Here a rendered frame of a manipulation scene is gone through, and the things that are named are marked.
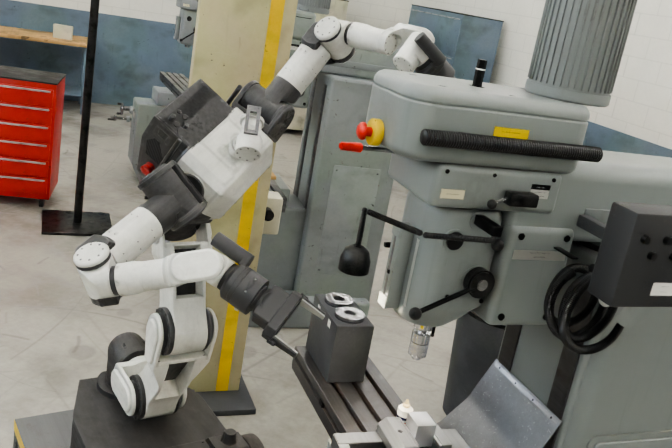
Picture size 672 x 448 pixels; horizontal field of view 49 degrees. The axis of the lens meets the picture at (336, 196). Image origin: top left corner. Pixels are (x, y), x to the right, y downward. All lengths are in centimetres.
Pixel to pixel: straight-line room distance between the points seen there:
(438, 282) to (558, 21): 65
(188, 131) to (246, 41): 141
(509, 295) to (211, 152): 82
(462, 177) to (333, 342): 78
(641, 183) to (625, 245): 36
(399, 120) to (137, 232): 65
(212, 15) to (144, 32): 734
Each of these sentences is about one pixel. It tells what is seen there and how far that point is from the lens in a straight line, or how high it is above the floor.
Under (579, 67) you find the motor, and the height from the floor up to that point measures 197.
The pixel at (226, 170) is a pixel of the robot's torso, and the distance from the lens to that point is 192.
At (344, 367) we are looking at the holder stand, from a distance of 225.
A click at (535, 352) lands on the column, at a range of 213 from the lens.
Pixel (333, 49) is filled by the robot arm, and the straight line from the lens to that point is 215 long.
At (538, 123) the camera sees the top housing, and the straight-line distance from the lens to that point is 169.
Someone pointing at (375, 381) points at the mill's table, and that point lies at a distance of 232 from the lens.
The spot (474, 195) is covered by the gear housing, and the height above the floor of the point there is 167.
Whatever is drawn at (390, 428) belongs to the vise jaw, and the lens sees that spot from 192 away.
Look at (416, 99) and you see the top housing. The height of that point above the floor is 186.
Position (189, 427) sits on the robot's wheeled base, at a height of 57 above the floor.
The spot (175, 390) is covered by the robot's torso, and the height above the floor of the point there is 74.
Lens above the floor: 205
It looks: 16 degrees down
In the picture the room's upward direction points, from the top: 10 degrees clockwise
